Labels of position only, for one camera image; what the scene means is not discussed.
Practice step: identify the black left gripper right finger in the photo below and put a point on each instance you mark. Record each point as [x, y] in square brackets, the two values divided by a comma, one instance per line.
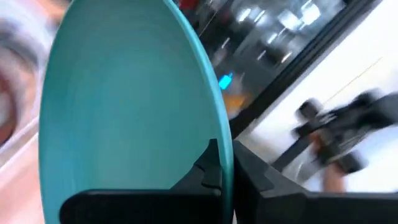
[280, 205]

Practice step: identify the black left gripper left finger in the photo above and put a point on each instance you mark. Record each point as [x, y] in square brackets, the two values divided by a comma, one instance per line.
[149, 207]

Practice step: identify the green plate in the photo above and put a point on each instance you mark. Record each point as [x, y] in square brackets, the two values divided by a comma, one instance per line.
[130, 102]

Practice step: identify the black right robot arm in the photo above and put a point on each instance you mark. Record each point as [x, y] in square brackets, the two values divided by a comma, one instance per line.
[384, 109]

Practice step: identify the black metal table frame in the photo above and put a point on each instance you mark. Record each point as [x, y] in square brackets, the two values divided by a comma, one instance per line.
[295, 68]

